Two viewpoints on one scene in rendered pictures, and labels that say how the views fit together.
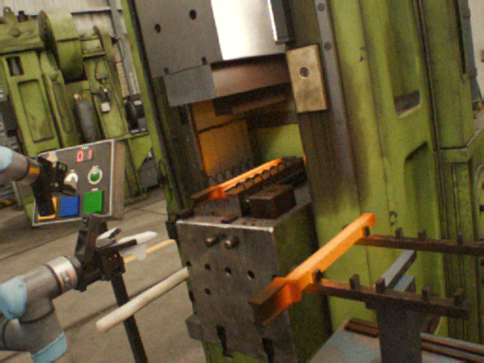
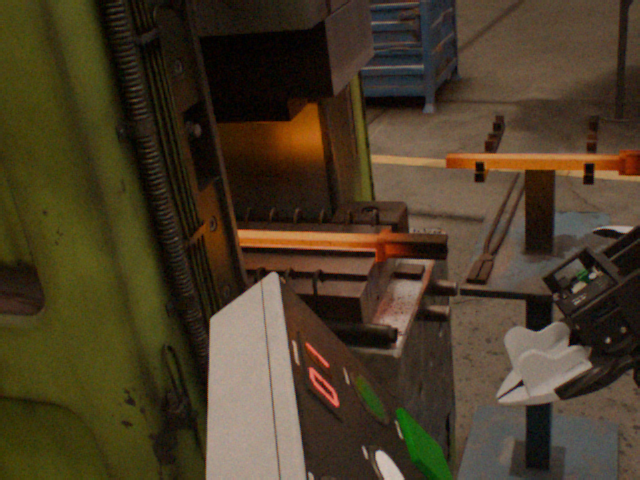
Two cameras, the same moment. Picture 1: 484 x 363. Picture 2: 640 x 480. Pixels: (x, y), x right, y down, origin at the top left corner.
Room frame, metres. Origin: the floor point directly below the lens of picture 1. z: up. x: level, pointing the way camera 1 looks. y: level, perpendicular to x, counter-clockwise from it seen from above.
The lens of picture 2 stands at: (1.66, 0.98, 1.53)
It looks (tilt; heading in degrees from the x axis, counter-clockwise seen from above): 27 degrees down; 251
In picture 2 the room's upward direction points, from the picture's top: 9 degrees counter-clockwise
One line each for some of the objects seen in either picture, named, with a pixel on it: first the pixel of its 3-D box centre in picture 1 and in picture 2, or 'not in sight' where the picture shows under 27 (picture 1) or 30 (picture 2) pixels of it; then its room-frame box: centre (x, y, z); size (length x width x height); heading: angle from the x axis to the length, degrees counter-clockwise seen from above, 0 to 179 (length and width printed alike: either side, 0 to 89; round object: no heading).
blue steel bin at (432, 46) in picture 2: not in sight; (362, 45); (-0.53, -3.77, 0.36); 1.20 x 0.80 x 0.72; 134
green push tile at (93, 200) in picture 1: (94, 202); (423, 457); (1.42, 0.50, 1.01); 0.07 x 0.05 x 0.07; 74
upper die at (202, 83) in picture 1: (233, 78); (210, 48); (1.42, -0.06, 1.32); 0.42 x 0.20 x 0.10; 139
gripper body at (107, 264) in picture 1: (94, 263); not in sight; (0.91, 0.36, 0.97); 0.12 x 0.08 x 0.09; 139
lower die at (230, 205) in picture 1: (254, 183); (253, 268); (1.42, -0.06, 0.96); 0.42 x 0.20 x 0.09; 139
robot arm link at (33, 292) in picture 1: (28, 293); not in sight; (0.79, 0.46, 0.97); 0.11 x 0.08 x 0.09; 139
